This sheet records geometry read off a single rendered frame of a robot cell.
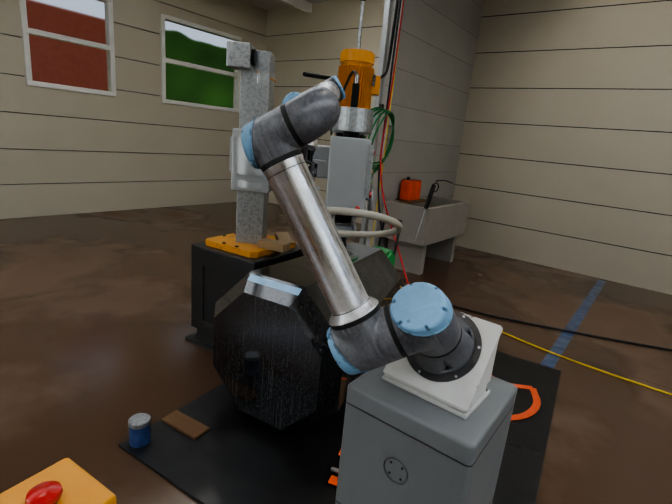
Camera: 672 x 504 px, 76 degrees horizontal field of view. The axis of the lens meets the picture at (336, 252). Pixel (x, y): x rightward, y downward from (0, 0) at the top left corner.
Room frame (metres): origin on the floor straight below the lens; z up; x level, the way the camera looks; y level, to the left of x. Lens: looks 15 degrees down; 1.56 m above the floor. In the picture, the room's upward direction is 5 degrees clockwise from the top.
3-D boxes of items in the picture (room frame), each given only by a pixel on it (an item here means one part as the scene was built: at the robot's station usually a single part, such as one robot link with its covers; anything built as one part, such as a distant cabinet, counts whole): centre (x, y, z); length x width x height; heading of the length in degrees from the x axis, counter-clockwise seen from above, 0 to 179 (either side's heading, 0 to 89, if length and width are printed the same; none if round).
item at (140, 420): (1.81, 0.88, 0.08); 0.10 x 0.10 x 0.13
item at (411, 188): (5.73, -0.93, 1.00); 0.50 x 0.22 x 0.33; 144
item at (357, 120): (2.81, -0.02, 1.64); 0.96 x 0.25 x 0.17; 0
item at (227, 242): (3.05, 0.62, 0.76); 0.49 x 0.49 x 0.05; 60
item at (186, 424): (1.95, 0.71, 0.02); 0.25 x 0.10 x 0.01; 61
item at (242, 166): (3.07, 0.43, 1.39); 0.74 x 0.34 x 0.25; 97
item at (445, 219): (5.70, -1.17, 0.43); 1.30 x 0.62 x 0.86; 144
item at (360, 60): (3.12, -0.04, 1.92); 0.31 x 0.28 x 0.40; 90
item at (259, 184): (3.05, 0.62, 1.36); 0.35 x 0.35 x 0.41
